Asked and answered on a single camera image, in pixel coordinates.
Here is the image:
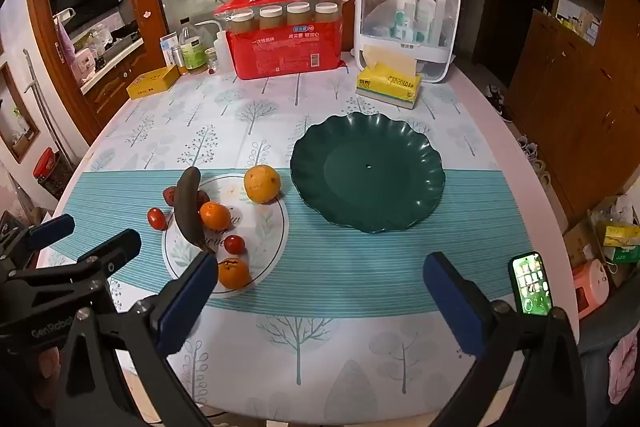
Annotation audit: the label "small mandarin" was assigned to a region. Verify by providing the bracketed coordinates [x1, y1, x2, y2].
[214, 257, 251, 292]
[199, 202, 233, 231]

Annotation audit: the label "red paper cup package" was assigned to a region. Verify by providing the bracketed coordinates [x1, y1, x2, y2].
[214, 0, 353, 80]

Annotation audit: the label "white lid jar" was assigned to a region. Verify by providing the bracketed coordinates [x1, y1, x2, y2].
[286, 2, 312, 28]
[231, 8, 256, 32]
[259, 5, 284, 30]
[314, 2, 340, 28]

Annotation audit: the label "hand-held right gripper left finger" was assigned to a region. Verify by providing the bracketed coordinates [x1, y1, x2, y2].
[55, 252, 219, 427]

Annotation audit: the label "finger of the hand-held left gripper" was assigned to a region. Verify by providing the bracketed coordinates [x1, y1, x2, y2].
[25, 213, 76, 253]
[65, 228, 142, 280]

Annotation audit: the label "dark green scalloped plate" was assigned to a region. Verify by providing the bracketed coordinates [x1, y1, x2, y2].
[290, 112, 447, 234]

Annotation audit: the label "white clear-lid storage box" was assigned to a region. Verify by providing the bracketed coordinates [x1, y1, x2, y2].
[354, 0, 461, 85]

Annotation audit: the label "red lid plastic jar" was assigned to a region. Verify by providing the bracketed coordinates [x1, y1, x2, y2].
[32, 148, 71, 200]

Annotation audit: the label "pink cloth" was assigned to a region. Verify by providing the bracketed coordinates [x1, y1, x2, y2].
[607, 332, 640, 403]

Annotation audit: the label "smartphone with lit screen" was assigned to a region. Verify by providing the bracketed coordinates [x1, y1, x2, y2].
[508, 251, 553, 317]

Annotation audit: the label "white and blue carton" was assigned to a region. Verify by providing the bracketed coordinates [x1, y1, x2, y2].
[160, 33, 180, 68]

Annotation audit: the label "wooden shelf cabinet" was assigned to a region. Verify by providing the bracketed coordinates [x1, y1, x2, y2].
[507, 0, 640, 228]

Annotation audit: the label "wooden kitchen counter cabinet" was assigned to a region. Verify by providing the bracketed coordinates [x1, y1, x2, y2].
[80, 49, 168, 130]

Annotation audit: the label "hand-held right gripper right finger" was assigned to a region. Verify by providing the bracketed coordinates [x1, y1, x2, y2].
[424, 252, 588, 427]

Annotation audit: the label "overripe dark banana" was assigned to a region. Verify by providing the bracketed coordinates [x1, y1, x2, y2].
[173, 166, 213, 250]

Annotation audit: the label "white floral plate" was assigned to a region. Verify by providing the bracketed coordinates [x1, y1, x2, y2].
[162, 173, 291, 295]

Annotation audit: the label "green label bottle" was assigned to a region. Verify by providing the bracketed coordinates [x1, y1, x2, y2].
[179, 18, 207, 72]

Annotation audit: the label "cardboard box with yellow packets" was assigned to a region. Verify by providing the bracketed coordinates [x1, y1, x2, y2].
[589, 197, 640, 264]

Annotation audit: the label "flat yellow box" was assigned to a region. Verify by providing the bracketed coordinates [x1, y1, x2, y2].
[126, 66, 181, 100]

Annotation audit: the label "large yellow orange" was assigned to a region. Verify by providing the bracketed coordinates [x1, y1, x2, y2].
[243, 165, 281, 204]

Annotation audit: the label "tree print teal tablecloth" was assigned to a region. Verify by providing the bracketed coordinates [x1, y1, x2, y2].
[37, 69, 533, 423]

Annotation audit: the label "white squeeze bottle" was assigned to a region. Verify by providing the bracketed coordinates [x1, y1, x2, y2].
[195, 21, 236, 75]

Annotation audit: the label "black sneaker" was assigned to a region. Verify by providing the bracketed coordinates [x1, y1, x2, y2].
[484, 84, 513, 122]

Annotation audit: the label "white shoes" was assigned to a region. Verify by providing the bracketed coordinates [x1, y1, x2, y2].
[515, 134, 551, 188]

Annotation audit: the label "pink plastic stool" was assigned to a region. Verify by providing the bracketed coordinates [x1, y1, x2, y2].
[572, 259, 611, 320]

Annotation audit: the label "yellow tissue box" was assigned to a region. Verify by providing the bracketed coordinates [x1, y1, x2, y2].
[356, 44, 423, 110]

